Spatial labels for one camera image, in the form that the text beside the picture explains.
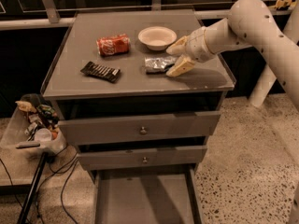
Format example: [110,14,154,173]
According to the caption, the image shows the clear plastic trash bin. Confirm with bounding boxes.
[1,94,66,157]

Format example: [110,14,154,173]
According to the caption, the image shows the brass top drawer knob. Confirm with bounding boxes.
[139,126,148,134]

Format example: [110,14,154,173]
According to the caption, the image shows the silver blue redbull can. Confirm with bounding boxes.
[145,56,177,74]

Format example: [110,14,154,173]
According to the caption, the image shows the crumpled snack wrappers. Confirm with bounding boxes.
[16,101,59,141]

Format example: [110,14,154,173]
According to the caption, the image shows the grey middle drawer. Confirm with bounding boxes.
[78,146,207,171]

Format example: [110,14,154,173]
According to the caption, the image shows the white paper bowl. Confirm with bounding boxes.
[138,26,177,51]

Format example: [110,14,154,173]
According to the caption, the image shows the yellow clamp on railing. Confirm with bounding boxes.
[274,0,292,10]

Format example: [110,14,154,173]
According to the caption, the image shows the crushed red soda can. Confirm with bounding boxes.
[96,34,130,57]

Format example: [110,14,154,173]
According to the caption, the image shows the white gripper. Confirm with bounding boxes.
[166,26,215,77]

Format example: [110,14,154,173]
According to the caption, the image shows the grey drawer cabinet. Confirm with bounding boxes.
[39,9,236,224]

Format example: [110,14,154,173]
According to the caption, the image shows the grey drawer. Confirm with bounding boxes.
[59,111,221,146]
[93,164,205,224]
[78,146,207,171]

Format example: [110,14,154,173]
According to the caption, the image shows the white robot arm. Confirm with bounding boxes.
[168,0,299,224]

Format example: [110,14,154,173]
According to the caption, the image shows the black floor cable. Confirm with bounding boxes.
[0,145,80,224]

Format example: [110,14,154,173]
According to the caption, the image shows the white paper cup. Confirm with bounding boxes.
[34,128,52,142]

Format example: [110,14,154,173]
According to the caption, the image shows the grey top drawer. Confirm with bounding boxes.
[59,111,221,146]

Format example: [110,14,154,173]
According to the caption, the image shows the black snack wrapper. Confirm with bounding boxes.
[80,62,121,83]

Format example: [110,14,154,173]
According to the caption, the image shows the metal railing frame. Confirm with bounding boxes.
[0,0,299,32]

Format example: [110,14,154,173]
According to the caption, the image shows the grey bottom drawer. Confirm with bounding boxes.
[93,164,205,224]

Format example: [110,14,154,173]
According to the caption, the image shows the black stand leg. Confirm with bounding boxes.
[17,152,48,224]

